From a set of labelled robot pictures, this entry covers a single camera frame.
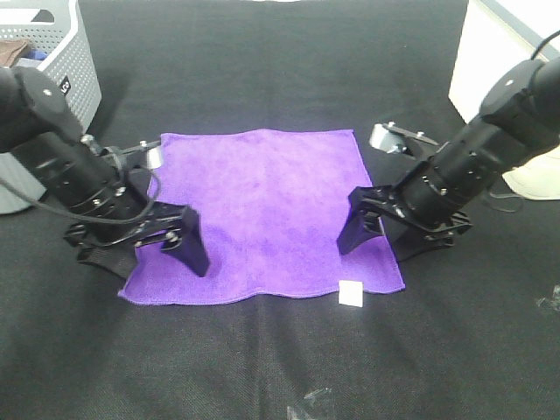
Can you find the brown cloth in basket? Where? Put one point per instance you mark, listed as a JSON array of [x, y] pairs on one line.
[[11, 50]]

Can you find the black table cover cloth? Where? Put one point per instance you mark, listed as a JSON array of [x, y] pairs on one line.
[[465, 339]]

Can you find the purple microfiber towel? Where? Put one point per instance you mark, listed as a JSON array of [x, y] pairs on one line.
[[271, 205]]

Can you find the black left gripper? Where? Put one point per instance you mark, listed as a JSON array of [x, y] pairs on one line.
[[178, 227]]

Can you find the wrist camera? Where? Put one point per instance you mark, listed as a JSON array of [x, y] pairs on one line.
[[392, 139], [146, 154]]

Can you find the grey perforated laundry basket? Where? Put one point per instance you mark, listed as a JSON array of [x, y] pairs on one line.
[[56, 29]]

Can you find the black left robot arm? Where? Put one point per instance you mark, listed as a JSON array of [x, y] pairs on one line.
[[111, 194]]

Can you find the white storage bin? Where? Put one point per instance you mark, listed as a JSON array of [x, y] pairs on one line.
[[496, 35]]

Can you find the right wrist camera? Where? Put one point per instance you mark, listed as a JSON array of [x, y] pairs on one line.
[[392, 139]]

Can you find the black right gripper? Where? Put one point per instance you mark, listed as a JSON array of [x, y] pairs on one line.
[[408, 236]]

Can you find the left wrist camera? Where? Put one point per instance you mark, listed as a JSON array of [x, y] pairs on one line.
[[146, 154]]

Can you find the blue cloth in basket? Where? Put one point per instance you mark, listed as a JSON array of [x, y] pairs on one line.
[[33, 58]]

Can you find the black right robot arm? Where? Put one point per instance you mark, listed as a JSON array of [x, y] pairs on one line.
[[518, 120]]

